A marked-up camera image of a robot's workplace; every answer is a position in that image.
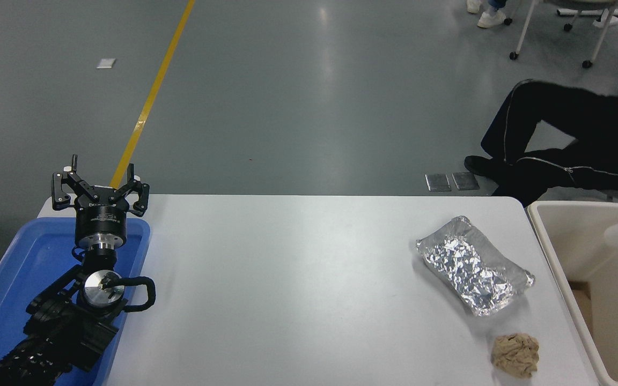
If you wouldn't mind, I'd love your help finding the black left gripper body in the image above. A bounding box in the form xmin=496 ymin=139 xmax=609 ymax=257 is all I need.
xmin=75 ymin=188 xmax=129 ymax=248

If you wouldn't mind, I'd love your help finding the blue plastic tray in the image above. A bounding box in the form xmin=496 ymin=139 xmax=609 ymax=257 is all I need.
xmin=0 ymin=217 xmax=151 ymax=386

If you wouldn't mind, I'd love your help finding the metal floor plate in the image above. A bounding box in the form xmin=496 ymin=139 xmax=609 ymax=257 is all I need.
xmin=452 ymin=172 xmax=480 ymax=190
xmin=425 ymin=173 xmax=452 ymax=192

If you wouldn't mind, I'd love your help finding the crumpled foil tray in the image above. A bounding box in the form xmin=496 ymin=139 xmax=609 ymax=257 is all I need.
xmin=415 ymin=216 xmax=535 ymax=318

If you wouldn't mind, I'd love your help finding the standing person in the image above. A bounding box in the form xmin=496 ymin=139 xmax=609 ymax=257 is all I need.
xmin=466 ymin=0 xmax=508 ymax=28

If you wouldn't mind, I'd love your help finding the crumpled tan paper ball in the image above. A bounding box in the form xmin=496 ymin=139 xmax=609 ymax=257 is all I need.
xmin=490 ymin=333 xmax=540 ymax=378

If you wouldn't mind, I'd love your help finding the large pale bin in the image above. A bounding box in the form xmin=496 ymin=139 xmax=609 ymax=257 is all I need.
xmin=526 ymin=201 xmax=618 ymax=386

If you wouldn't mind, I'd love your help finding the seated person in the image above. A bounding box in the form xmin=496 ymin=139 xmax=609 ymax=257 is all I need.
xmin=463 ymin=79 xmax=618 ymax=207

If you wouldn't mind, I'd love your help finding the white long bar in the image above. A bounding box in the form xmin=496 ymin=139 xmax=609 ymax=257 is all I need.
xmin=556 ymin=8 xmax=618 ymax=18

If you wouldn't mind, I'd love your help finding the white wheeled chair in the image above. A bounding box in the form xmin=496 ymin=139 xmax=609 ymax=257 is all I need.
xmin=509 ymin=0 xmax=618 ymax=69

